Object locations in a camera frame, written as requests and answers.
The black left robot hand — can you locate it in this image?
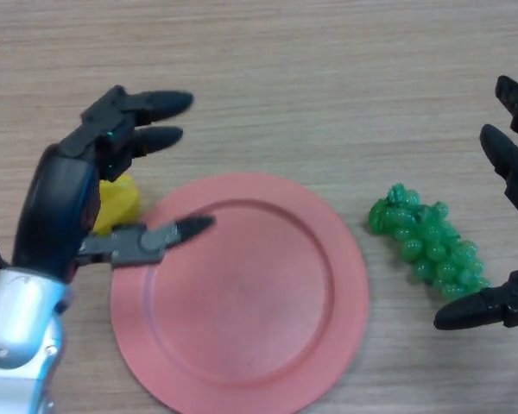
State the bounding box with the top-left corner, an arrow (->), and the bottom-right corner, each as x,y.
10,85 -> 217,285

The green grape bunch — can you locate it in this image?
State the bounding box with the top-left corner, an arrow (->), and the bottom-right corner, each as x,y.
366,181 -> 493,301

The pink round plate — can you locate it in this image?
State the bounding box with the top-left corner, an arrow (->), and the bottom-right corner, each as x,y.
110,172 -> 370,413

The yellow starfruit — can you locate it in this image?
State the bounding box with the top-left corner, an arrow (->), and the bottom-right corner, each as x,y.
92,174 -> 142,236

